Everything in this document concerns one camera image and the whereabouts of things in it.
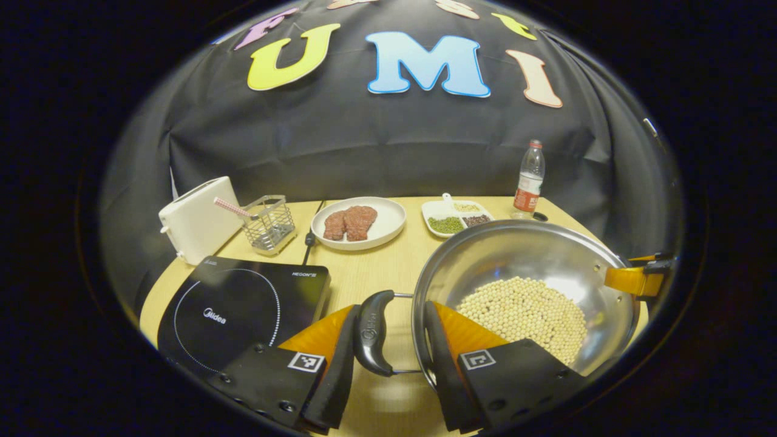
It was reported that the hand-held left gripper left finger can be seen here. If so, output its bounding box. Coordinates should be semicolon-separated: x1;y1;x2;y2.
206;303;359;435

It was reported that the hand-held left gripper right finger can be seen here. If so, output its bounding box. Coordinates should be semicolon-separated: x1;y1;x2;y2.
423;300;589;435

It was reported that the stainless steel pot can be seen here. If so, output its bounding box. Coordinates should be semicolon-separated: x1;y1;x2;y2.
353;220;641;395

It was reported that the black induction cooktop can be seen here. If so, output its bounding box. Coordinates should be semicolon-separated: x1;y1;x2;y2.
157;255;332;380

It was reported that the clear plastic water bottle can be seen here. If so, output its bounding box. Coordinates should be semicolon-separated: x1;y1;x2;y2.
511;140;546;220

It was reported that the raw meat slice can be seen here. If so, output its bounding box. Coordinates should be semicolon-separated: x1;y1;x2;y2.
323;211;347;241
343;206;378;242

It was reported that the white divided bean dish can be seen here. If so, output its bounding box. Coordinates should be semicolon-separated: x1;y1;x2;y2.
421;193;495;238

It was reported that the round white plate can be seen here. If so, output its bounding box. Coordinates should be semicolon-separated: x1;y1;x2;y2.
311;196;407;251

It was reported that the pink striped straw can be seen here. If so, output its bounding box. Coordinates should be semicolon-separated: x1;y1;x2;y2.
213;197;253;219

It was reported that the white toaster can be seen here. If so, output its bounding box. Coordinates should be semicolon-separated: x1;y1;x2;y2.
158;176;245;266

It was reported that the black backdrop cloth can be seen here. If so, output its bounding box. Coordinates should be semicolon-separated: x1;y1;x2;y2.
100;0;684;310

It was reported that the black power cable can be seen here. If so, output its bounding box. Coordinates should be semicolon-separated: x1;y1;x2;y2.
302;200;328;266

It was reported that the wire mesh basket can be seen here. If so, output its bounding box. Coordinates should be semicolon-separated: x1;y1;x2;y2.
242;195;298;256

